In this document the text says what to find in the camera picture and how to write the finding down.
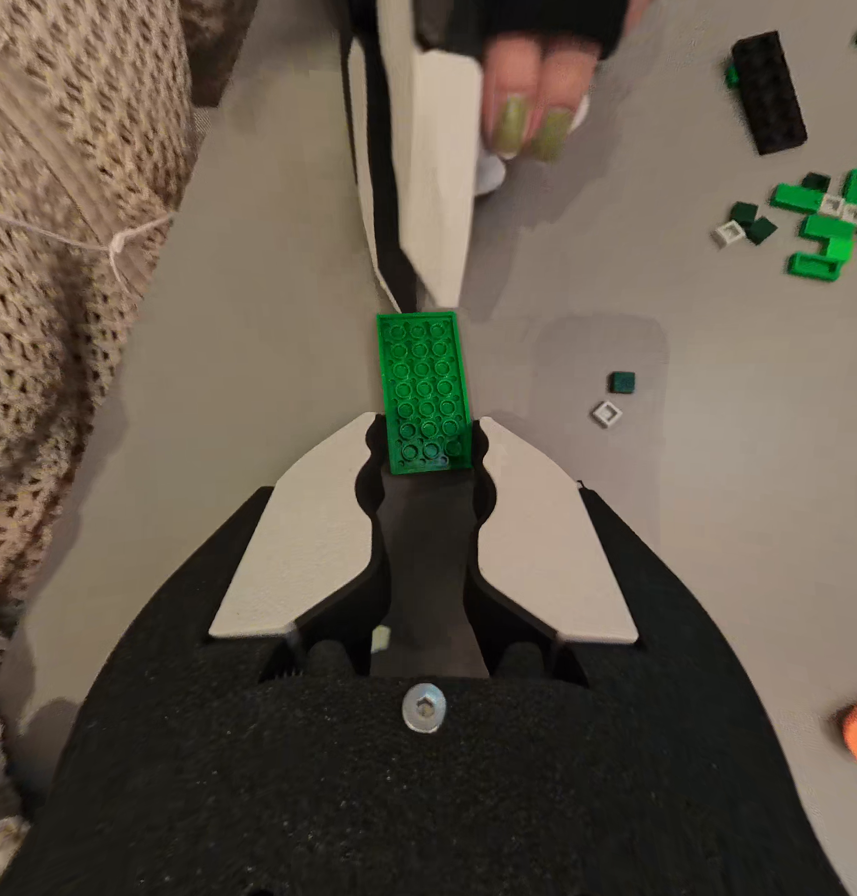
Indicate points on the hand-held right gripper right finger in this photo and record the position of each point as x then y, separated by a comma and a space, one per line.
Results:
554, 560

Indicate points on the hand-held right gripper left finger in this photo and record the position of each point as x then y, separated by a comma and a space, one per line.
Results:
302, 560

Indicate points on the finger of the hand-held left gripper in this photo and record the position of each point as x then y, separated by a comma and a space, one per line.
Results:
357, 126
442, 175

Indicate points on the green lego base plate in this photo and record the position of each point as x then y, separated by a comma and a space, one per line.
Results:
425, 392

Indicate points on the grey square lego tile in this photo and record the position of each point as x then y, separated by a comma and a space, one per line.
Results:
607, 414

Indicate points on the dark green small lego tile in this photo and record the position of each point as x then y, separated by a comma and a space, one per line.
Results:
622, 382

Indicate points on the black lego plate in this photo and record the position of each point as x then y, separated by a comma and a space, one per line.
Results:
771, 91

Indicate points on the pile of loose lego pieces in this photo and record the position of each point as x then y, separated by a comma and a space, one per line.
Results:
820, 224

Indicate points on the person's left hand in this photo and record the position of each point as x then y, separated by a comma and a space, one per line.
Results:
526, 77

